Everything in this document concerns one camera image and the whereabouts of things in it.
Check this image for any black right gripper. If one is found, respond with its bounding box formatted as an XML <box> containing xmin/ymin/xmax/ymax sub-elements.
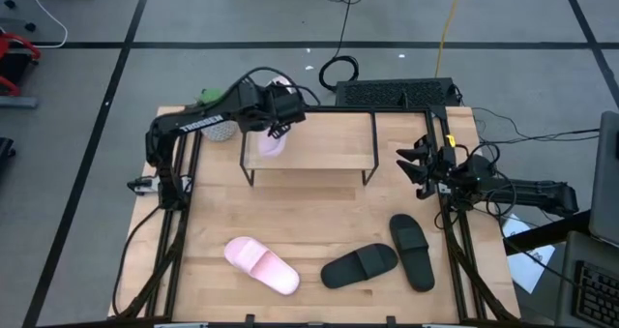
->
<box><xmin>396</xmin><ymin>134</ymin><xmax>458</xmax><ymax>201</ymax></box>

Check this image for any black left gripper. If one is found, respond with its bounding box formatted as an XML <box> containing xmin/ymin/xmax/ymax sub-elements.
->
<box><xmin>263</xmin><ymin>83</ymin><xmax>308</xmax><ymax>140</ymax></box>

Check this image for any black slide sandal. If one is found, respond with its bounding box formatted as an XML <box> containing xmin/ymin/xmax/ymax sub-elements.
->
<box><xmin>319</xmin><ymin>243</ymin><xmax>399</xmax><ymax>290</ymax></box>
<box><xmin>389</xmin><ymin>213</ymin><xmax>436</xmax><ymax>293</ymax></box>

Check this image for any wooden shelf with black legs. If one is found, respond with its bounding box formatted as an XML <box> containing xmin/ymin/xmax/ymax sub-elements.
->
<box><xmin>240</xmin><ymin>108</ymin><xmax>380</xmax><ymax>188</ymax></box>

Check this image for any green plant in patterned pot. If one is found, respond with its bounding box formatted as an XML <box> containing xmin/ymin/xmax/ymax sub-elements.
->
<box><xmin>195</xmin><ymin>88</ymin><xmax>239</xmax><ymax>143</ymax></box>

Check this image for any black desk bar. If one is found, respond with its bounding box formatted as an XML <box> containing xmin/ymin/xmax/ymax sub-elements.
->
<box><xmin>502</xmin><ymin>209</ymin><xmax>592</xmax><ymax>255</ymax></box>

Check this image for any white paper sheet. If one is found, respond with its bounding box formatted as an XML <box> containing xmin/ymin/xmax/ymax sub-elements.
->
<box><xmin>501</xmin><ymin>214</ymin><xmax>557</xmax><ymax>295</ymax></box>

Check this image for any grey laptop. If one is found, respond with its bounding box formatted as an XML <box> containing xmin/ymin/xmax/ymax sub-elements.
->
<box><xmin>588</xmin><ymin>109</ymin><xmax>619</xmax><ymax>248</ymax></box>

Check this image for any black keyboard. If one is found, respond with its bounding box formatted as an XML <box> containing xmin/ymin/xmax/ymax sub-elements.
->
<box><xmin>572</xmin><ymin>259</ymin><xmax>619</xmax><ymax>327</ymax></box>

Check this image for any grey metal bar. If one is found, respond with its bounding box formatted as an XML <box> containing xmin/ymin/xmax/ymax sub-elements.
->
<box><xmin>0</xmin><ymin>95</ymin><xmax>39</xmax><ymax>109</ymax></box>

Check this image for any red and black cart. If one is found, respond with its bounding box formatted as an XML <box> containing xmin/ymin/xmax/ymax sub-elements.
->
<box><xmin>0</xmin><ymin>31</ymin><xmax>43</xmax><ymax>97</ymax></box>

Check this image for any black coiled cable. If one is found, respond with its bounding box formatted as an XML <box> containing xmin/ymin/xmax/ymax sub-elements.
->
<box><xmin>317</xmin><ymin>0</ymin><xmax>361</xmax><ymax>94</ymax></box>

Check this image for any thin black cable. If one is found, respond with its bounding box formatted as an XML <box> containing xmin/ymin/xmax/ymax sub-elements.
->
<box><xmin>471</xmin><ymin>105</ymin><xmax>601</xmax><ymax>145</ymax></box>

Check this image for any yellow cable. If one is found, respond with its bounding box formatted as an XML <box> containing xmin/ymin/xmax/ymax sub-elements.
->
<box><xmin>433</xmin><ymin>0</ymin><xmax>466</xmax><ymax>78</ymax></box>

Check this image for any black aluminium rig frame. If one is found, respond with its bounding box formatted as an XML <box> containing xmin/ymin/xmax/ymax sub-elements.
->
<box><xmin>113</xmin><ymin>104</ymin><xmax>521</xmax><ymax>322</ymax></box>

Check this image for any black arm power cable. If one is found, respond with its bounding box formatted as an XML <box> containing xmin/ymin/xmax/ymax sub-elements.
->
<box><xmin>111</xmin><ymin>204</ymin><xmax>163</xmax><ymax>317</ymax></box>

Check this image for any white cable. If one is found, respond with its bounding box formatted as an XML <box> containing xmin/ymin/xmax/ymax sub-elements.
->
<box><xmin>23</xmin><ymin>0</ymin><xmax>69</xmax><ymax>49</ymax></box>

